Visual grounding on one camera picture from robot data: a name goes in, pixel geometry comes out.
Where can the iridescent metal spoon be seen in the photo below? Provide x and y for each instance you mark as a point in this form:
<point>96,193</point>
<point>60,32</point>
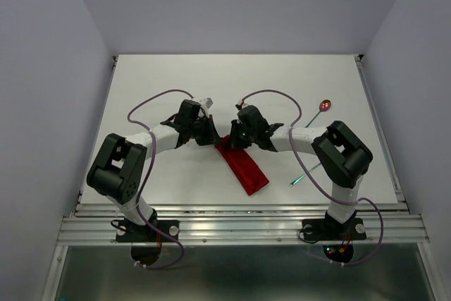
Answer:
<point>323,107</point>

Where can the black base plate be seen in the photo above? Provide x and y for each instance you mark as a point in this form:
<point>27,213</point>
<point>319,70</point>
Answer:
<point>316,230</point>
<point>127,232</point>

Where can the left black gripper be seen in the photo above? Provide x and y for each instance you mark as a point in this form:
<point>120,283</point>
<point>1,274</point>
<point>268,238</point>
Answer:
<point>212,135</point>

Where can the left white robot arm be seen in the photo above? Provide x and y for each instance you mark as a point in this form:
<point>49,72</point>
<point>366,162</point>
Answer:
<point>117,168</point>

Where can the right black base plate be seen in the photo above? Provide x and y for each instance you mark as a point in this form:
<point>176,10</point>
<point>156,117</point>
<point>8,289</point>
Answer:
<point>316,230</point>

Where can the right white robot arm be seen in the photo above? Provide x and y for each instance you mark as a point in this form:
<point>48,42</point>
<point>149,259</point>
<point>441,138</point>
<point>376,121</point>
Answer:
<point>343,156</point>

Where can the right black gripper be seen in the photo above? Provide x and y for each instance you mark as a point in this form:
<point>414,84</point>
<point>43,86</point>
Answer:
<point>235,124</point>

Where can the iridescent metal fork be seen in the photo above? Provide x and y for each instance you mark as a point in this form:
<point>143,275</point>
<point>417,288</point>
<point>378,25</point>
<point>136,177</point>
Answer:
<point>294,182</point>

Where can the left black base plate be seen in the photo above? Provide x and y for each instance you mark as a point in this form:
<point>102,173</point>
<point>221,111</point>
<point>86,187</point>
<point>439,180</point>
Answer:
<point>127,232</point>

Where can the red cloth napkin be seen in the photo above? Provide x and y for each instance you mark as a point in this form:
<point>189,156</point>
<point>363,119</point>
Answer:
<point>245,169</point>

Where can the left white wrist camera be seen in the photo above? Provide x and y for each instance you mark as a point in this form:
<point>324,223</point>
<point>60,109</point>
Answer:
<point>206,103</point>

